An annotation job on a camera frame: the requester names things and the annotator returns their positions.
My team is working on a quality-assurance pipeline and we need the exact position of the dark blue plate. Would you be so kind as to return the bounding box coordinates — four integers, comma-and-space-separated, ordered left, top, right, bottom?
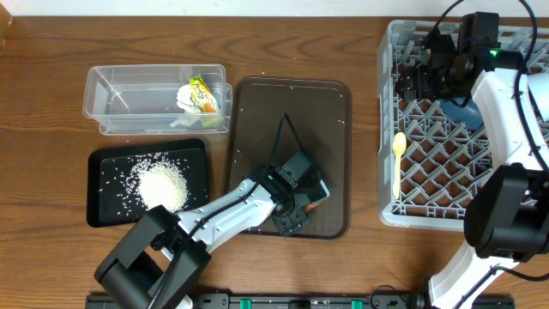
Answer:
440, 98, 484, 130

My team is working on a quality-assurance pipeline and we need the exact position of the pale yellow spoon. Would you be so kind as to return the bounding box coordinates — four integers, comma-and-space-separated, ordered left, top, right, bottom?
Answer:
392, 132, 407, 200

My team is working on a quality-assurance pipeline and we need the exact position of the white tissue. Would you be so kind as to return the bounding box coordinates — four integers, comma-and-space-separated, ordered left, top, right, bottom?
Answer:
171, 84, 202, 127

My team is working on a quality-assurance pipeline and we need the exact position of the green orange snack wrapper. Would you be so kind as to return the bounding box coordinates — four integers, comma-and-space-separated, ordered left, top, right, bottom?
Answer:
189, 75, 224, 128

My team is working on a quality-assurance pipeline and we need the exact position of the light blue bowl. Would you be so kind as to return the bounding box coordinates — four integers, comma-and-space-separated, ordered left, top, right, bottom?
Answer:
528, 73, 549, 122

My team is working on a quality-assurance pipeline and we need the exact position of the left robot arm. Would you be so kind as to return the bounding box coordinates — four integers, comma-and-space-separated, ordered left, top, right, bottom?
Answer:
94, 163, 329, 308

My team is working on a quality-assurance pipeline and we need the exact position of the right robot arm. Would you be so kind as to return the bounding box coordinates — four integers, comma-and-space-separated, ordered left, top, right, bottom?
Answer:
395, 12, 548, 308

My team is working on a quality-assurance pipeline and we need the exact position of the orange carrot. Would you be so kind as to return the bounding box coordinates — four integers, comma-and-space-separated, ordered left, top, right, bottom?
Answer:
303, 203, 318, 213

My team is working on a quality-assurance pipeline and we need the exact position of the dark brown serving tray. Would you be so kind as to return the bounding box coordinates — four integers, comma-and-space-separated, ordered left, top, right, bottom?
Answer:
223, 77, 352, 239

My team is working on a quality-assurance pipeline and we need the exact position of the white rice pile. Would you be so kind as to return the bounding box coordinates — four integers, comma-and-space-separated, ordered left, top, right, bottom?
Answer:
99, 152, 189, 217

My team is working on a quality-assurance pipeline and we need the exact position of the clear plastic bin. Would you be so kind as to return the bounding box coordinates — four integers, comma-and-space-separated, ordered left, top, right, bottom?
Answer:
82, 64, 232, 136

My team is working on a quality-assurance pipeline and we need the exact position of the black plastic bin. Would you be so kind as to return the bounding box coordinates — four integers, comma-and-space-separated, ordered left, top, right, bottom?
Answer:
87, 138, 209, 227

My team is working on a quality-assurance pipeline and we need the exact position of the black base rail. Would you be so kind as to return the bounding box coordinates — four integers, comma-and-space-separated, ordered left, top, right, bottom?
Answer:
85, 293, 516, 309

